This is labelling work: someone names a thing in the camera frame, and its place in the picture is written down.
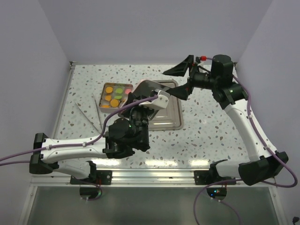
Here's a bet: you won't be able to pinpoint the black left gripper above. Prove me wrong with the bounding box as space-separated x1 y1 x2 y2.
121 92 157 148

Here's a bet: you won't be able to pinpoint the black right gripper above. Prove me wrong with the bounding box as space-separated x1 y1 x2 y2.
164 55 219 101

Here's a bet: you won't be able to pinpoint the small square steel lid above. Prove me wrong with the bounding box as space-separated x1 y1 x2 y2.
118 79 173 118

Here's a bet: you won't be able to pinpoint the steel slotted tongs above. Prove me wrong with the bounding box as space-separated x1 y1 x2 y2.
75 92 103 133

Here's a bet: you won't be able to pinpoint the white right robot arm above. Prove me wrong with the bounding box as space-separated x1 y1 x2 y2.
163 54 288 186

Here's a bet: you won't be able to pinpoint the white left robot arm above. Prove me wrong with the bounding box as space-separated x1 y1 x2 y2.
29 90 170 184

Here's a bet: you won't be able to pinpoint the beige compartment cookie box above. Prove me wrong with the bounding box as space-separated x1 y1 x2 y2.
98 82 133 113

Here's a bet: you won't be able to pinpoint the large steel baking tray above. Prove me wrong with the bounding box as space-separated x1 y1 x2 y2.
146 80 184 131

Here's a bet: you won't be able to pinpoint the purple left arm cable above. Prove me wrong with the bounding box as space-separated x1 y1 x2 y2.
0 95 159 201

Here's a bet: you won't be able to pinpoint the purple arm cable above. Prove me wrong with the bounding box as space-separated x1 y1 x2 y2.
194 57 298 225
0 95 159 201

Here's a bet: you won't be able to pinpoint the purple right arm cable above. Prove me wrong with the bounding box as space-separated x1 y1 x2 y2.
194 57 298 225

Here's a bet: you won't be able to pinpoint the aluminium frame rail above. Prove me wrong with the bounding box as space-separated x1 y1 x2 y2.
30 167 275 188

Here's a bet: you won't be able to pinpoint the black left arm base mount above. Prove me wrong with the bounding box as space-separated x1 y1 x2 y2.
70 170 113 186

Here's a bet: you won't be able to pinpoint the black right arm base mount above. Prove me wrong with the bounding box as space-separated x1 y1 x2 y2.
194 170 220 185

